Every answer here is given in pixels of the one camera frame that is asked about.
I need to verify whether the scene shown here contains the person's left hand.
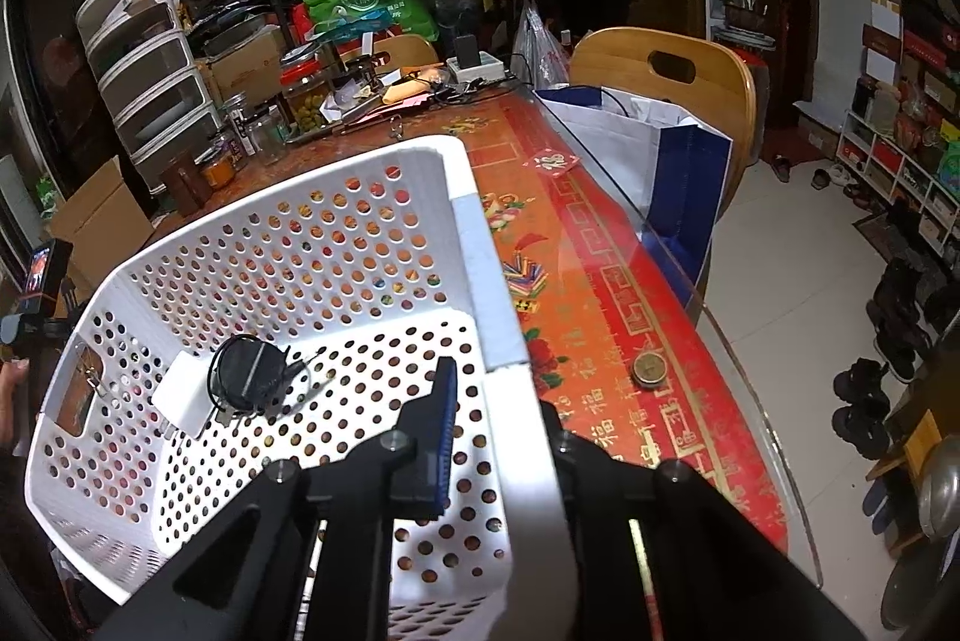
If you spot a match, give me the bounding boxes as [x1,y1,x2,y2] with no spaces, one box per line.
[0,360,32,406]

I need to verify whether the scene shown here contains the dark wooden cabinet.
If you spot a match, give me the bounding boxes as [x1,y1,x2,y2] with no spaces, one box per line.
[0,0,121,282]

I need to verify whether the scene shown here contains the white shoe shelf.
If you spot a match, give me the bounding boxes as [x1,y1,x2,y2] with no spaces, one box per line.
[836,108,960,259]

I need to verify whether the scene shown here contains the brown mug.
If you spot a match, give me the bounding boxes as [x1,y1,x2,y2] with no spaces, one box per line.
[161,157,212,214]

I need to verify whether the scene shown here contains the small orange jar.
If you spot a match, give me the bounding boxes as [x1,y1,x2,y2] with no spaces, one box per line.
[196,149,233,190]

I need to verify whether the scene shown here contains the black boots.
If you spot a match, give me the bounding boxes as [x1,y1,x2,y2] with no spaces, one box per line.
[866,258,931,383]

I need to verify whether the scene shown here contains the white perforated plastic basket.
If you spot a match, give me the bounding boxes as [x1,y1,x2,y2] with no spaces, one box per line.
[25,134,578,641]

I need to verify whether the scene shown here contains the empty glass jar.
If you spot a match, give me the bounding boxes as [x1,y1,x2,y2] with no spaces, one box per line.
[247,104,290,162]

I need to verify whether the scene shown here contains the clear plastic bag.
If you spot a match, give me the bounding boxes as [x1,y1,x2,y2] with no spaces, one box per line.
[514,3,571,87]

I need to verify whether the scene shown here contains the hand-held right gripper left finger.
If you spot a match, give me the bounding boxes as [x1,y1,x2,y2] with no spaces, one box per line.
[96,356,460,641]

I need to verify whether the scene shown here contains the blue and white paper bag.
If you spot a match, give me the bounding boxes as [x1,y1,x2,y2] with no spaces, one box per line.
[534,86,734,316]

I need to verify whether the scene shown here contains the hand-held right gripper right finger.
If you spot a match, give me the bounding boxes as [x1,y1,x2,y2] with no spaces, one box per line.
[537,401,867,641]

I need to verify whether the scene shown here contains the plastic drawer tower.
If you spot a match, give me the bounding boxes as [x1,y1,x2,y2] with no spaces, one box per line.
[75,0,226,192]

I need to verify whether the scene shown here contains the red printed tablecloth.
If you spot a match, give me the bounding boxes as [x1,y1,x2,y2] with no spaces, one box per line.
[150,78,792,556]

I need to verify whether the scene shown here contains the glass jar of green olives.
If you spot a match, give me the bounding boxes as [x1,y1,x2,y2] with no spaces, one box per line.
[281,63,331,136]

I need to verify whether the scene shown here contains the brown cardboard box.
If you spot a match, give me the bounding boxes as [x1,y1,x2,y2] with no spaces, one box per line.
[196,22,293,102]

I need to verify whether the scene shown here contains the wooden chair with handle hole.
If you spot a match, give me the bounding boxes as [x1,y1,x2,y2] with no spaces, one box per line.
[570,27,757,214]

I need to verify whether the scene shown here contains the open cardboard box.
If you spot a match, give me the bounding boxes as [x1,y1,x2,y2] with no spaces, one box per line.
[46,157,155,289]

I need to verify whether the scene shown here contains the white power strip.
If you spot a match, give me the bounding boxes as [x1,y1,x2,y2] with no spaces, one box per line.
[448,52,512,83]

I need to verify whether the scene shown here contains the black charger with cable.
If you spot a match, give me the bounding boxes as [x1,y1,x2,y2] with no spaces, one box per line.
[208,335,316,417]

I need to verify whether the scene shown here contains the black sandals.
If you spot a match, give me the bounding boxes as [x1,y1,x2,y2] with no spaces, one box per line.
[832,360,893,462]

